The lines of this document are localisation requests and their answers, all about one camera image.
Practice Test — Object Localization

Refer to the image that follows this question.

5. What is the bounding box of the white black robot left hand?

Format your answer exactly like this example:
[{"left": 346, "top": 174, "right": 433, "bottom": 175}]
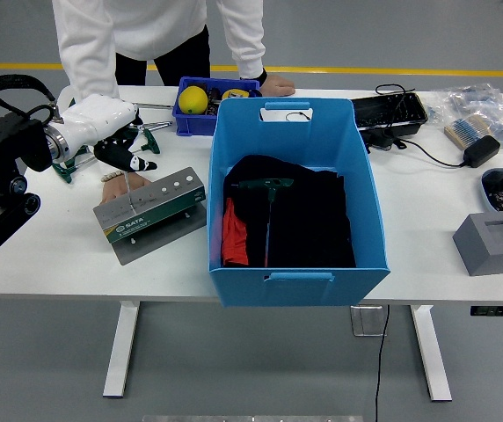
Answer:
[{"left": 57, "top": 92, "right": 159, "bottom": 173}]

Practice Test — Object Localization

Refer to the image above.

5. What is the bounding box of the person's left hand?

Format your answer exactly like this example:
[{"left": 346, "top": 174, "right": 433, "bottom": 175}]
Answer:
[{"left": 259, "top": 73, "right": 296, "bottom": 98}]

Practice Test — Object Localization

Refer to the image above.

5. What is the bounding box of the person's right hand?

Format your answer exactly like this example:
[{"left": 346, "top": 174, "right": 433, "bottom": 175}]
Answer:
[{"left": 101, "top": 172, "right": 152, "bottom": 204}]

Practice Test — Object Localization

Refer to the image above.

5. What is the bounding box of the green silver wrench stand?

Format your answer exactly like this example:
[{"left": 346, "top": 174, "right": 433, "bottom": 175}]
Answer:
[{"left": 91, "top": 165, "right": 208, "bottom": 266}]

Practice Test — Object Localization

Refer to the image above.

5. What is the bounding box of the large green T-handle hex wrench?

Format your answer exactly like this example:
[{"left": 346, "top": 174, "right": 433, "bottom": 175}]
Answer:
[{"left": 230, "top": 177, "right": 295, "bottom": 270}]

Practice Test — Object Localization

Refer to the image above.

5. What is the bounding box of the large blue plastic box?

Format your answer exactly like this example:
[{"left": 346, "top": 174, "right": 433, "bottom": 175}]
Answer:
[{"left": 207, "top": 97, "right": 391, "bottom": 308}]

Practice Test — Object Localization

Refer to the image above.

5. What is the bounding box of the yellow tape measure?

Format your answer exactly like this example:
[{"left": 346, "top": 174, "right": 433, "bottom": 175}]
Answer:
[{"left": 221, "top": 87, "right": 262, "bottom": 101}]

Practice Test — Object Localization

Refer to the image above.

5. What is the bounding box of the dark brown cylindrical part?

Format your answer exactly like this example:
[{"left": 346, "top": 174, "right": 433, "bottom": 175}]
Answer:
[{"left": 207, "top": 86, "right": 222, "bottom": 116}]

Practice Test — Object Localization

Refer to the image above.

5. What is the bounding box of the yellow lemon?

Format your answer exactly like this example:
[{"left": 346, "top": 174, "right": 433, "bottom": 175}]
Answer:
[{"left": 177, "top": 85, "right": 209, "bottom": 116}]

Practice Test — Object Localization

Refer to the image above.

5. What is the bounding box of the small dark blue bin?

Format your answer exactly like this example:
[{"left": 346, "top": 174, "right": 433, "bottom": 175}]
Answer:
[{"left": 171, "top": 76, "right": 261, "bottom": 137}]

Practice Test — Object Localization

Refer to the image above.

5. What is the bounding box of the person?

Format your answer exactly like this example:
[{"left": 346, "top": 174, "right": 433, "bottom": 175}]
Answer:
[{"left": 51, "top": 0, "right": 266, "bottom": 101}]

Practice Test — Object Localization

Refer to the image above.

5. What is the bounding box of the black plastic tray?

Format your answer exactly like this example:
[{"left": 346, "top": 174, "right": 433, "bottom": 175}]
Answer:
[{"left": 350, "top": 91, "right": 429, "bottom": 131}]

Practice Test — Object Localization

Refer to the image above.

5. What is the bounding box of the black flat device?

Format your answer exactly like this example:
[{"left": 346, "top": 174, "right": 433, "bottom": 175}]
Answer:
[{"left": 363, "top": 127, "right": 406, "bottom": 153}]

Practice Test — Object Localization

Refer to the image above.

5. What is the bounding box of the red cloth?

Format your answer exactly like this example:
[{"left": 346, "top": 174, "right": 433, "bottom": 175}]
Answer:
[{"left": 220, "top": 197, "right": 250, "bottom": 268}]

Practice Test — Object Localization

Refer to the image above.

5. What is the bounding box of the black cloth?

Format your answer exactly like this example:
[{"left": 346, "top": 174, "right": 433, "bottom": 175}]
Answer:
[{"left": 222, "top": 155, "right": 357, "bottom": 270}]

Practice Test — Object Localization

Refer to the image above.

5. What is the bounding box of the white table leg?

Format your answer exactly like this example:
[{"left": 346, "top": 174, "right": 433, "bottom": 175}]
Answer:
[
  {"left": 409, "top": 304, "right": 454, "bottom": 402},
  {"left": 102, "top": 302, "right": 142, "bottom": 400}
]

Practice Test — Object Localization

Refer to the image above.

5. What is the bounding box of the taped resistor strip bundle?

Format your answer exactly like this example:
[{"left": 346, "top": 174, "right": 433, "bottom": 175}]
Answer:
[{"left": 443, "top": 113, "right": 492, "bottom": 150}]

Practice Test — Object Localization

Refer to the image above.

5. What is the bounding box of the clear plastic parts bag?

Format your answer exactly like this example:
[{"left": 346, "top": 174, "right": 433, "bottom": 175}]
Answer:
[{"left": 425, "top": 82, "right": 503, "bottom": 150}]

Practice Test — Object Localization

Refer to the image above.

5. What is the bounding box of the black power adapter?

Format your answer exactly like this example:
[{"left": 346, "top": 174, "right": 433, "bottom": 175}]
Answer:
[{"left": 461, "top": 135, "right": 501, "bottom": 168}]

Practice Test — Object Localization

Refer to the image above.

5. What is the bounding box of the metal floor outlet plate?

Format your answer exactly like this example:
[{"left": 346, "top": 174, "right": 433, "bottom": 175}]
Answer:
[{"left": 350, "top": 305, "right": 389, "bottom": 338}]

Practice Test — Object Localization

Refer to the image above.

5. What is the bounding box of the grey block with square recess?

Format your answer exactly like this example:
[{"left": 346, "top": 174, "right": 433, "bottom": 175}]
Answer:
[{"left": 451, "top": 212, "right": 503, "bottom": 277}]

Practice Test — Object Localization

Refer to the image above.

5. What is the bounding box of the black adapter cable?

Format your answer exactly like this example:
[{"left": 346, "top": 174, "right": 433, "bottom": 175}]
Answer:
[{"left": 374, "top": 82, "right": 467, "bottom": 169}]

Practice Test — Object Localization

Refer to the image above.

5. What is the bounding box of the black floor cable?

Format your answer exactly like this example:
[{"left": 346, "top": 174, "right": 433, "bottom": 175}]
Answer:
[{"left": 374, "top": 305, "right": 391, "bottom": 422}]

